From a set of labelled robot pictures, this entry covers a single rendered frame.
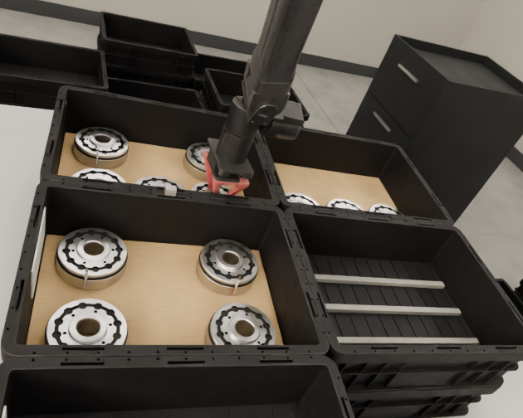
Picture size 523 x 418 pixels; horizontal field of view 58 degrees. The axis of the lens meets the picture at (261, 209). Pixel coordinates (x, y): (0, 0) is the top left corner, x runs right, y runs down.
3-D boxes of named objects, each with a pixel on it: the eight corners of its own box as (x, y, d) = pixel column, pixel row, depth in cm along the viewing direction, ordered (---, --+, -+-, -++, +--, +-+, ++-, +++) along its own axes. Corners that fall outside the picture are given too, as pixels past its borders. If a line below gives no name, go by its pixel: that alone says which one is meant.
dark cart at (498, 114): (349, 240, 240) (445, 80, 186) (318, 183, 271) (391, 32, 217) (441, 240, 266) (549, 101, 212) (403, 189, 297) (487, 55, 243)
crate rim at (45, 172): (37, 190, 72) (38, 178, 71) (59, 94, 94) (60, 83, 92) (277, 216, 86) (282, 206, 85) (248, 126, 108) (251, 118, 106)
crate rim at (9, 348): (-3, 368, 51) (-3, 356, 49) (37, 191, 72) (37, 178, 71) (326, 363, 65) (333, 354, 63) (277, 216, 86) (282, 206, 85)
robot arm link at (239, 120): (231, 88, 80) (240, 104, 76) (266, 94, 83) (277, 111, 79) (219, 123, 84) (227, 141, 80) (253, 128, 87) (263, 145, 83)
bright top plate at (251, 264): (205, 284, 75) (206, 283, 75) (196, 240, 82) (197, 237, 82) (263, 285, 79) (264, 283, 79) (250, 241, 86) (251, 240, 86)
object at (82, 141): (70, 151, 89) (70, 148, 89) (80, 124, 97) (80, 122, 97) (124, 162, 92) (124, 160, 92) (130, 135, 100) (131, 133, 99)
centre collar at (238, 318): (229, 343, 68) (230, 341, 67) (226, 315, 71) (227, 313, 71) (261, 345, 69) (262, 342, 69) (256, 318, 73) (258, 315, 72)
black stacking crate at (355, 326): (302, 397, 71) (332, 355, 64) (262, 252, 92) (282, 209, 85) (502, 389, 84) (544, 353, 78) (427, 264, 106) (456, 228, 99)
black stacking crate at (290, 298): (2, 410, 57) (-2, 358, 50) (37, 235, 78) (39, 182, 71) (300, 397, 70) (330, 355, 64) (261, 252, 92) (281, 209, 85)
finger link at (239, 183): (227, 191, 94) (242, 152, 89) (237, 215, 89) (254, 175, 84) (195, 188, 91) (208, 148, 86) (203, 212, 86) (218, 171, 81)
